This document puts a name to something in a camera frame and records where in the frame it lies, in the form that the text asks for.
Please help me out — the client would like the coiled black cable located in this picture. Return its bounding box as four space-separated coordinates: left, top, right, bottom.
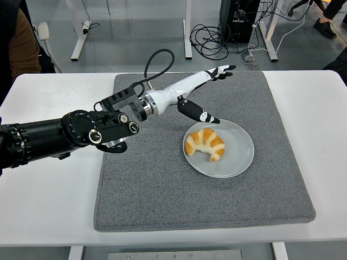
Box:
189 23 231 61

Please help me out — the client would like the grey metal plate with screws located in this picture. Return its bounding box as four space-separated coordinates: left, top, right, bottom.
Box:
107 249 243 260

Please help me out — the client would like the grey floor outlet box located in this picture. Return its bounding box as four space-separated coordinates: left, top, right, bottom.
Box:
240 53 258 65

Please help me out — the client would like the thin black cable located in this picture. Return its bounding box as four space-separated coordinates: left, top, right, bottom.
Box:
81 0 101 35

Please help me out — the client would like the white cable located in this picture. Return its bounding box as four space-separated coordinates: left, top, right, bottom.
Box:
248 0 312 56

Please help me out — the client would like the black office chair base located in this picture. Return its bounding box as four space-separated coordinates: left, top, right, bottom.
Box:
287 0 329 17

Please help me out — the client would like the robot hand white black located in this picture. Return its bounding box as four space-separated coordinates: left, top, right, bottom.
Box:
146 64 237 125

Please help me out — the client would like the croissant bread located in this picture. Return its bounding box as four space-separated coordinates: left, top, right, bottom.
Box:
184 128 226 163

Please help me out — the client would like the grey fabric mat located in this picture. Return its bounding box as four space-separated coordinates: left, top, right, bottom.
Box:
93 70 317 232

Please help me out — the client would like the black computer tower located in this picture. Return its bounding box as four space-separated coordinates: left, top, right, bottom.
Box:
219 0 261 44

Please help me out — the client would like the person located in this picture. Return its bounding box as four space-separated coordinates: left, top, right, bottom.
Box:
0 0 56 85

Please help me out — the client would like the person's leg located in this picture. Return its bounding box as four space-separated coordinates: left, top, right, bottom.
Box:
313 0 347 38

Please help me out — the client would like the black fabric object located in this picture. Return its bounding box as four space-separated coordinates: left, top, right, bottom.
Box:
322 51 347 72

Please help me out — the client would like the white table leg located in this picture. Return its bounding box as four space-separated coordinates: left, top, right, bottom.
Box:
272 242 289 260
67 245 84 260

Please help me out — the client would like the white desk leg with foot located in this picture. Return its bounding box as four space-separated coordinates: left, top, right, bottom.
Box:
70 0 92 61
183 0 194 60
259 0 280 62

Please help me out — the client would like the light grey round plate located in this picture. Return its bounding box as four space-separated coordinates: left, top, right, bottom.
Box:
183 119 255 179

